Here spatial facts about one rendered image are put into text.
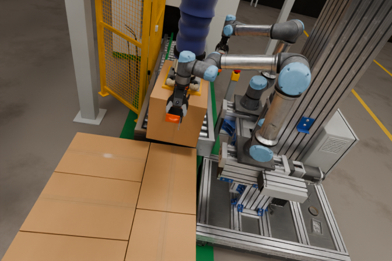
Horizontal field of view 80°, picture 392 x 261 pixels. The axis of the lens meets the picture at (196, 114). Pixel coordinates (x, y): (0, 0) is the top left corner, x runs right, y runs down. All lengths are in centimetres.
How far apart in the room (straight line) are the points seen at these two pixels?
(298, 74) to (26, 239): 159
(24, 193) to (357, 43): 259
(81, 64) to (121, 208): 154
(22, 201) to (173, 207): 134
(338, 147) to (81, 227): 161
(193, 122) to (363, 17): 112
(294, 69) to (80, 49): 205
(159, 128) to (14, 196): 138
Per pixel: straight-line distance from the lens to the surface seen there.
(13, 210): 248
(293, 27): 162
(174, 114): 124
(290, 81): 99
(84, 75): 270
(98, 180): 180
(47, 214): 174
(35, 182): 259
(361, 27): 135
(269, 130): 115
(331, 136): 161
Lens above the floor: 201
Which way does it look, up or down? 38 degrees down
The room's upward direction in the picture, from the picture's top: 14 degrees clockwise
